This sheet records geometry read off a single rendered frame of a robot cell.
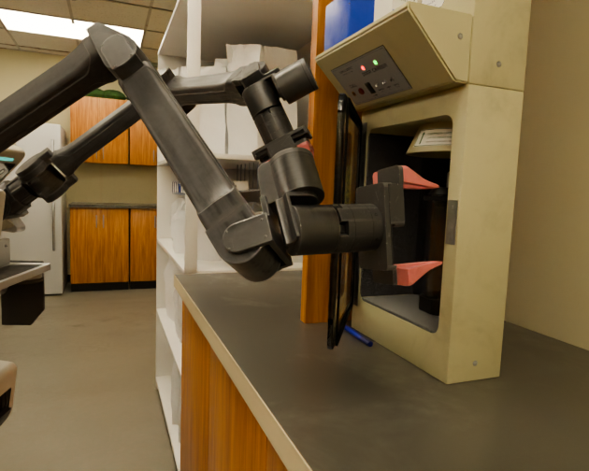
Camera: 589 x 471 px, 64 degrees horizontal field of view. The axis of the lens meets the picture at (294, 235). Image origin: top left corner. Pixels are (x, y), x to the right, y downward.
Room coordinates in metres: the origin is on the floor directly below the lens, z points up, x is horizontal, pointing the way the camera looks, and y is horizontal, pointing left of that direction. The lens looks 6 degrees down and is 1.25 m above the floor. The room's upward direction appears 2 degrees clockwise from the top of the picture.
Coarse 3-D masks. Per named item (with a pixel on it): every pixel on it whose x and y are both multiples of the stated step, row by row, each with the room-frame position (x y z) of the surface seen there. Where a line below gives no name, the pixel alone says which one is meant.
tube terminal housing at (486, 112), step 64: (448, 0) 0.78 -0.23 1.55; (512, 0) 0.75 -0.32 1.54; (512, 64) 0.75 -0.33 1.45; (384, 128) 0.96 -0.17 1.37; (512, 128) 0.76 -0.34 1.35; (448, 192) 0.75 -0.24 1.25; (512, 192) 0.76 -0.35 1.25; (448, 256) 0.74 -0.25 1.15; (384, 320) 0.90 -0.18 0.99; (448, 320) 0.73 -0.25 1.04
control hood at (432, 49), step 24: (384, 24) 0.74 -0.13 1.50; (408, 24) 0.70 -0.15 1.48; (432, 24) 0.69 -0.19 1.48; (456, 24) 0.71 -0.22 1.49; (336, 48) 0.89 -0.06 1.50; (360, 48) 0.83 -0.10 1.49; (408, 48) 0.74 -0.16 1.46; (432, 48) 0.70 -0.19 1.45; (456, 48) 0.71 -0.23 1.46; (408, 72) 0.78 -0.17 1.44; (432, 72) 0.74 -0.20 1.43; (456, 72) 0.71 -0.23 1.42; (384, 96) 0.88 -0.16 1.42; (408, 96) 0.84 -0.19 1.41
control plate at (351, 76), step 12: (384, 48) 0.78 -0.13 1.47; (360, 60) 0.85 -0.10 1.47; (372, 60) 0.83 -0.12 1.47; (384, 60) 0.80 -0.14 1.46; (336, 72) 0.94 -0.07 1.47; (348, 72) 0.91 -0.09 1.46; (360, 72) 0.88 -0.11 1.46; (372, 72) 0.85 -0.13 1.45; (384, 72) 0.82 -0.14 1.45; (396, 72) 0.80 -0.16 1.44; (348, 84) 0.94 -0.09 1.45; (360, 84) 0.91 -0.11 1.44; (372, 84) 0.88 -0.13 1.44; (384, 84) 0.85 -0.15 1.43; (396, 84) 0.82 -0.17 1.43; (408, 84) 0.80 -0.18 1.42; (360, 96) 0.94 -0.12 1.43; (372, 96) 0.91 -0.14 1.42
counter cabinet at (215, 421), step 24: (192, 336) 1.37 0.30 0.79; (192, 360) 1.36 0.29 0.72; (216, 360) 1.05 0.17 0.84; (192, 384) 1.35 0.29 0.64; (216, 384) 1.05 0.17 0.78; (192, 408) 1.35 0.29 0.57; (216, 408) 1.04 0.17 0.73; (240, 408) 0.85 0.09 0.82; (192, 432) 1.34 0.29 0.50; (216, 432) 1.04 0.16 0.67; (240, 432) 0.85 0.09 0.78; (264, 432) 0.72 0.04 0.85; (192, 456) 1.34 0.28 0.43; (216, 456) 1.03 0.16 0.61; (240, 456) 0.84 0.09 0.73; (264, 456) 0.72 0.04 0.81
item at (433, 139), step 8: (424, 128) 0.86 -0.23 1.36; (432, 128) 0.85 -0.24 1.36; (440, 128) 0.83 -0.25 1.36; (448, 128) 0.83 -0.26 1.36; (416, 136) 0.88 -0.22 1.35; (424, 136) 0.85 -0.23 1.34; (432, 136) 0.84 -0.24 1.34; (440, 136) 0.83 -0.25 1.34; (448, 136) 0.82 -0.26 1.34; (416, 144) 0.86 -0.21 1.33; (424, 144) 0.84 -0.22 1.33; (432, 144) 0.83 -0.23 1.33; (440, 144) 0.82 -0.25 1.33; (448, 144) 0.81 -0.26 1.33; (408, 152) 0.88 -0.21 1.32; (416, 152) 0.95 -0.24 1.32; (424, 152) 0.96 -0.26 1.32; (432, 152) 0.97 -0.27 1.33; (440, 152) 0.97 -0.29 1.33; (448, 152) 0.97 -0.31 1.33
